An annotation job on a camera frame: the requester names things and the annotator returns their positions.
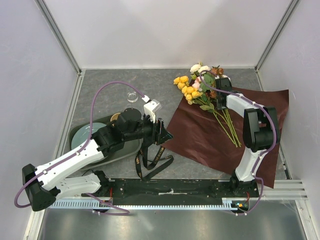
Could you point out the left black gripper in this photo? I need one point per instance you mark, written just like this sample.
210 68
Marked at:
168 136

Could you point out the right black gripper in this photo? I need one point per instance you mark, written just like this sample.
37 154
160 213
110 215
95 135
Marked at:
219 107

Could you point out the mixed flower bunch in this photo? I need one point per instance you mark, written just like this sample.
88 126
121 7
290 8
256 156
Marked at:
195 91

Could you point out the red wrapping paper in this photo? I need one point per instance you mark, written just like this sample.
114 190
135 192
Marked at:
197 135

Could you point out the black ribbon with gold text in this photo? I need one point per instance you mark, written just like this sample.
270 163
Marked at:
155 166

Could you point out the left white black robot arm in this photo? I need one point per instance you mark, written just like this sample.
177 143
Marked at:
47 183

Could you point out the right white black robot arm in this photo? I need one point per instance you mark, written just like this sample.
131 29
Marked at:
260 132

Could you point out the clear glass vase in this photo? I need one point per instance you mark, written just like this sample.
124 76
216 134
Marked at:
132 97

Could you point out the beige ceramic mug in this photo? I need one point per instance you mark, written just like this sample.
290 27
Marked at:
115 117

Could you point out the dark green tray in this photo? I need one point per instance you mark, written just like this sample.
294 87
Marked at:
130 147

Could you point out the teal plate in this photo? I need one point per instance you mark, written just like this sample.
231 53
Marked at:
85 135

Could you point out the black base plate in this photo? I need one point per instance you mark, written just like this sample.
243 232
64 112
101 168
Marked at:
120 188

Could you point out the light blue cable duct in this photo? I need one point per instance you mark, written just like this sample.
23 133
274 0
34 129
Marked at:
86 204

